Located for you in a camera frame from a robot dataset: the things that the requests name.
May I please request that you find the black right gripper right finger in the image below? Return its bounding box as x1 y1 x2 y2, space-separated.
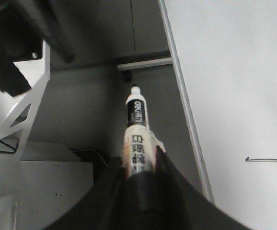
155 146 249 230

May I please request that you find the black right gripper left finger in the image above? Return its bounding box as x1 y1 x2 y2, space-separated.
45 157 125 230

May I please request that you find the black white whiteboard marker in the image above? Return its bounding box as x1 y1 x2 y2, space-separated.
119 84 166 230

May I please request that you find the white metal base block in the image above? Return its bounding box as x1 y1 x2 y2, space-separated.
0 141 93 230

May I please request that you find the white bar with black foot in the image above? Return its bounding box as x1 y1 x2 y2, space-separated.
117 57 172 82

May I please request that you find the white metal truss bracket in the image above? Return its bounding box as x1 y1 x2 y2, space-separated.
0 39 52 230

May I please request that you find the white whiteboard with aluminium frame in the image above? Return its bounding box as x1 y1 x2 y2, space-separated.
159 0 277 230

